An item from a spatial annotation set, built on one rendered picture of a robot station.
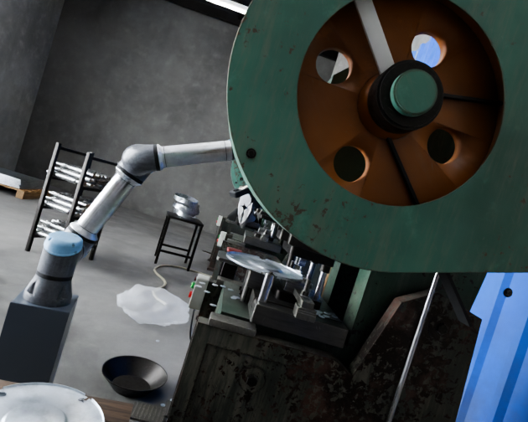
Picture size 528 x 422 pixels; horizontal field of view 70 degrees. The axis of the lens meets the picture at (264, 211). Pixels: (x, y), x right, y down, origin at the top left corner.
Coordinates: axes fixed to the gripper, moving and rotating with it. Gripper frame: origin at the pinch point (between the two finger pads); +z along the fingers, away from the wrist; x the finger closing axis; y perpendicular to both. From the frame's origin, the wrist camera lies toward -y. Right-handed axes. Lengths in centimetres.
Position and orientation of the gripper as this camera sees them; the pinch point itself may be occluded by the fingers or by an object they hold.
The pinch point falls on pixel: (240, 224)
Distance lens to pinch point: 159.2
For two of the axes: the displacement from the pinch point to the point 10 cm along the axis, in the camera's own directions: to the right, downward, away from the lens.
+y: 7.4, 1.3, 6.6
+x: -6.3, -2.4, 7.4
